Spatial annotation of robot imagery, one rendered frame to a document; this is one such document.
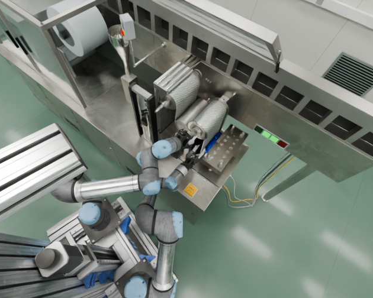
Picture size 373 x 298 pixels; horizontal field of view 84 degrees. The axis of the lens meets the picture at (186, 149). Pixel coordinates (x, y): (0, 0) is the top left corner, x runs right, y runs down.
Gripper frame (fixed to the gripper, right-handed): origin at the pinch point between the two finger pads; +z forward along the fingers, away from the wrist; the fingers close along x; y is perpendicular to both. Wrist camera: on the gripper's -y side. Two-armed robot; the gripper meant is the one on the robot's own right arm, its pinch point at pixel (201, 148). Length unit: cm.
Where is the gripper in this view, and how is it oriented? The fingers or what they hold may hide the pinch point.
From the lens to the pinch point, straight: 144.5
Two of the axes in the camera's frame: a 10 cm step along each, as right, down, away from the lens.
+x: -7.9, -5.6, 2.3
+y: 0.8, -4.7, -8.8
